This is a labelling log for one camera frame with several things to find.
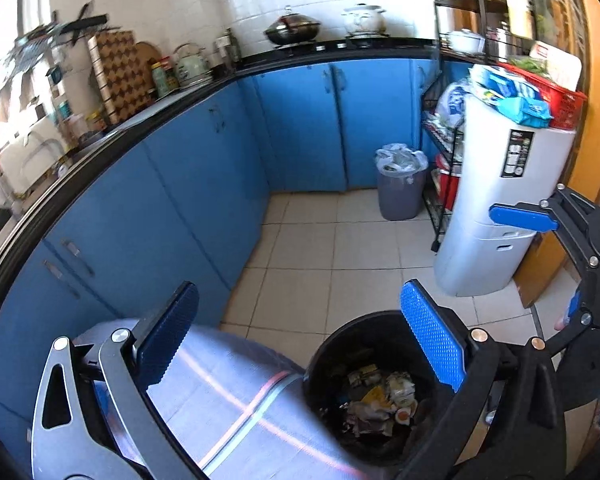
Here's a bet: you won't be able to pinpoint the red plastic basket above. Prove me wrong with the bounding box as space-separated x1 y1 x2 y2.
498 63 588 130

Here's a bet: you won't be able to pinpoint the black wok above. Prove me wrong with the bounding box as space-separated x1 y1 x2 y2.
264 6 321 47

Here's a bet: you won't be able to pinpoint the white dish rack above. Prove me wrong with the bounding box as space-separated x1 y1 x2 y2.
0 127 69 195

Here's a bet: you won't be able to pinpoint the green kettle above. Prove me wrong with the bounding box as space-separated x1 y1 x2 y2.
173 42 212 88

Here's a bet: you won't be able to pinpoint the black metal shelf rack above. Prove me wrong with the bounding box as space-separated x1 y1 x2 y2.
419 0 541 254

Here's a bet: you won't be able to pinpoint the grey bin with bag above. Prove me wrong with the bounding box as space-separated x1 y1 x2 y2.
375 143 428 221

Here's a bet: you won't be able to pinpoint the blue kitchen cabinets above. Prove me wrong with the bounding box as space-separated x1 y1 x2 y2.
0 56 474 476

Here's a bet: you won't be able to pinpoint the wooden checkered board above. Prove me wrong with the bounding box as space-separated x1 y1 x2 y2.
87 30 162 126

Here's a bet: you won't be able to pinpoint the white cooking pot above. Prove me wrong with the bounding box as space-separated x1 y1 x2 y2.
342 3 387 37

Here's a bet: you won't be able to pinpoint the white appliance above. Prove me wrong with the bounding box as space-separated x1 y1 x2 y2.
434 96 576 297

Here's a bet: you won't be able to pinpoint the black trash bin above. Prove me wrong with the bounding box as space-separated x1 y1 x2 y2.
302 309 487 470

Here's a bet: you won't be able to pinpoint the black kitchen countertop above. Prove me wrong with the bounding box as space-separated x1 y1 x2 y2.
0 37 441 361

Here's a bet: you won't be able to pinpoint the blue checked tablecloth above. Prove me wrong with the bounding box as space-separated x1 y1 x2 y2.
147 325 389 479

